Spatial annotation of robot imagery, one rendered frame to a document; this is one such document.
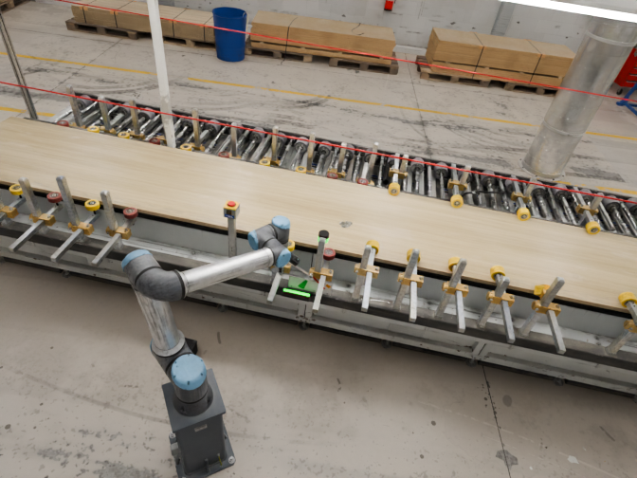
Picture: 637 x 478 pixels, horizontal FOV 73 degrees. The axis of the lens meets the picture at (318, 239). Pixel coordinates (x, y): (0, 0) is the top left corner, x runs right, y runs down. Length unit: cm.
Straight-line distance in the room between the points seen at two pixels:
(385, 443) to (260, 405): 82
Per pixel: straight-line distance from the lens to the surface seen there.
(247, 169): 321
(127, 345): 332
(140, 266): 172
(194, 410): 225
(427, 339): 324
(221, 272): 176
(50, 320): 363
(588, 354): 299
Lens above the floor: 264
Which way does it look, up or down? 41 degrees down
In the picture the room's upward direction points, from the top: 8 degrees clockwise
